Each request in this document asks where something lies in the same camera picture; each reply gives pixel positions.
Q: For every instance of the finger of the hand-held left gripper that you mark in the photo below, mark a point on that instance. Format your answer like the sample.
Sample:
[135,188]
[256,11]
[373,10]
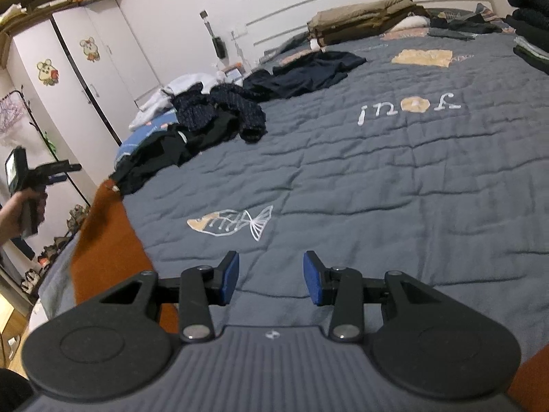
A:
[68,166]

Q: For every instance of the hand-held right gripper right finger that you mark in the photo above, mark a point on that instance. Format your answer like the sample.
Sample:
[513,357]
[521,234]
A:
[313,279]

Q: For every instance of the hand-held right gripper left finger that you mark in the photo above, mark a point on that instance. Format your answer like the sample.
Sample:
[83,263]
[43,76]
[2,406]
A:
[229,274]

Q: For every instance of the brown fuzzy sweater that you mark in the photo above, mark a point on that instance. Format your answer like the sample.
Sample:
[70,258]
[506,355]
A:
[107,244]

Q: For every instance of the stack of folded dark clothes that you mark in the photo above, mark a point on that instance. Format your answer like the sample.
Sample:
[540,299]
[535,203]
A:
[532,30]

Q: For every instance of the person's left hand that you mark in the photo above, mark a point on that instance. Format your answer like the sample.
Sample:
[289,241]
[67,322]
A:
[13,219]

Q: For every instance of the green hanging toy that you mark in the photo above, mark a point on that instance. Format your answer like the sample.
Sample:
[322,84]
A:
[50,143]

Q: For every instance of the row of shoes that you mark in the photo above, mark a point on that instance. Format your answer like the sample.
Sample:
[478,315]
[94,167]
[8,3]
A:
[77,214]

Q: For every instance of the black coat rack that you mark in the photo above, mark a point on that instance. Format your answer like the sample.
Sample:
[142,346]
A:
[32,124]

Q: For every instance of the bunch of pink hangers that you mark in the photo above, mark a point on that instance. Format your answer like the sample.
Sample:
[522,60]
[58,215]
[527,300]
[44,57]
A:
[8,113]

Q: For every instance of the white wardrobe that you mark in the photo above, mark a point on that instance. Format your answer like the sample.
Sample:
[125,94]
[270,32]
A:
[85,94]

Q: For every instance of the blue printed pillow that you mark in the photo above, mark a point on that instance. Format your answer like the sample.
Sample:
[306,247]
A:
[141,135]

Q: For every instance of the yellow bear sticker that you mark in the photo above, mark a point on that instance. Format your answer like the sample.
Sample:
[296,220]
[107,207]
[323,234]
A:
[47,73]

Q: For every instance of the bed with grey quilt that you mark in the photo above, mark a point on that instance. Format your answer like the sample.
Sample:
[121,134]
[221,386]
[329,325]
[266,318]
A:
[343,171]

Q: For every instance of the black garment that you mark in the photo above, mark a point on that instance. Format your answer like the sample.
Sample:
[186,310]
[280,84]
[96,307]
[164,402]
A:
[206,133]

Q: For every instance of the white hoodie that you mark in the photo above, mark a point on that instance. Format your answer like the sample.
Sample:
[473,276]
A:
[188,83]

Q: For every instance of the navy dotted shirt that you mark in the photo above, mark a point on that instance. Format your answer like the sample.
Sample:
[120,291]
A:
[231,105]

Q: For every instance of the black hairbrush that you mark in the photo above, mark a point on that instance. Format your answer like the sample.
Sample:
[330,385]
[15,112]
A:
[221,47]

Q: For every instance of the dark navy garment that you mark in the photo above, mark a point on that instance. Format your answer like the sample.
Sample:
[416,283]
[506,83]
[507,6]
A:
[309,71]

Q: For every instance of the tan folded blanket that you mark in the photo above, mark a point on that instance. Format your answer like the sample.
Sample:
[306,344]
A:
[364,10]

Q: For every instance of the white plush cloth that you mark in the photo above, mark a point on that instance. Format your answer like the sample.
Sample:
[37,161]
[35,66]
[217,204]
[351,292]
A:
[411,23]

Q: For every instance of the white wall switch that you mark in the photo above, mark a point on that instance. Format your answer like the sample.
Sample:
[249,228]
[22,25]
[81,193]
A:
[236,32]

